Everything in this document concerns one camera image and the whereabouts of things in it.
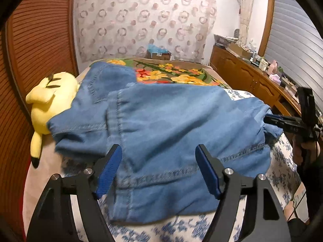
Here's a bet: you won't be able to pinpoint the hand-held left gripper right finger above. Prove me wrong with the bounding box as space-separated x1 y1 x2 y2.
195 144 290 242

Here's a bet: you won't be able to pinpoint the person's right forearm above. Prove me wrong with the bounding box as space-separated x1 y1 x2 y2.
296 154 323 222

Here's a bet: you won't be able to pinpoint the person's right hand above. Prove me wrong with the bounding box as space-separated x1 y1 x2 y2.
293 139 321 167

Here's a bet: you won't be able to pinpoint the wooden window frame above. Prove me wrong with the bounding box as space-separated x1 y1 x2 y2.
259 0 278 56

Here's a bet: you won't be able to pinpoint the wooden sideboard cabinet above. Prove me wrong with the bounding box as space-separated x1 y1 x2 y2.
210 45 303 116

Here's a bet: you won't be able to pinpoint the flat cardboard box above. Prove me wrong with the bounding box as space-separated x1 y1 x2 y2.
228 42 253 58

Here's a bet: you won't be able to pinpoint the brown cardboard box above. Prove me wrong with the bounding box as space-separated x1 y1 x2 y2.
146 50 172 60

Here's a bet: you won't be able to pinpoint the colourful floral blanket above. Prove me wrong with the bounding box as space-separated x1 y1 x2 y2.
105 58 226 86

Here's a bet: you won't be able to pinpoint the grey window blind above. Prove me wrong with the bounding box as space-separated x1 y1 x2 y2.
264 0 323 101

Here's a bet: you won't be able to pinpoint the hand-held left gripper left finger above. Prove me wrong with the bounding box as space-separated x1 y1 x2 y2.
26 144 123 242

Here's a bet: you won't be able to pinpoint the tied cream curtain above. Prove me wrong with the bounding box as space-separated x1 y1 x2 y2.
238 0 254 46

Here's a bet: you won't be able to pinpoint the light blue cloth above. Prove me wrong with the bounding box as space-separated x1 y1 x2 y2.
147 43 167 53

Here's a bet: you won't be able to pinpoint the blue denim pants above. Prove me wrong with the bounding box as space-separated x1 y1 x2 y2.
47 62 284 224

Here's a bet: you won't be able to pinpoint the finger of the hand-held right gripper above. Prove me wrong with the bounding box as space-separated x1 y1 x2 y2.
276 123 301 135
264 114 301 126

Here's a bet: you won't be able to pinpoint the circle-patterned wall cloth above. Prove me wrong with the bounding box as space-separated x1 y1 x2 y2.
73 0 217 63

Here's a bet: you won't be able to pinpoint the cluster of toiletry bottles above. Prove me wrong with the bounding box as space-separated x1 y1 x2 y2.
249 39 301 99

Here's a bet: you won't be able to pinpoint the pale pink mattress cover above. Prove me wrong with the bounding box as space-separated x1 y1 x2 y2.
23 131 84 242

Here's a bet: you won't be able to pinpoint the yellow plush toy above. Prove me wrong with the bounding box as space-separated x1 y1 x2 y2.
25 72 81 168

